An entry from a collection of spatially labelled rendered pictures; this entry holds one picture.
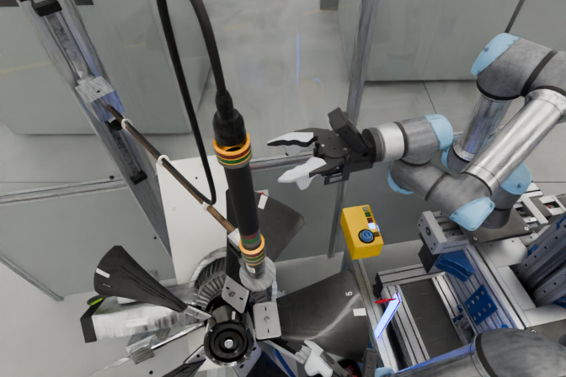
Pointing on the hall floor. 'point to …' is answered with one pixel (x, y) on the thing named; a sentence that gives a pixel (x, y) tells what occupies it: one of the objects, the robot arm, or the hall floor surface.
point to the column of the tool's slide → (147, 204)
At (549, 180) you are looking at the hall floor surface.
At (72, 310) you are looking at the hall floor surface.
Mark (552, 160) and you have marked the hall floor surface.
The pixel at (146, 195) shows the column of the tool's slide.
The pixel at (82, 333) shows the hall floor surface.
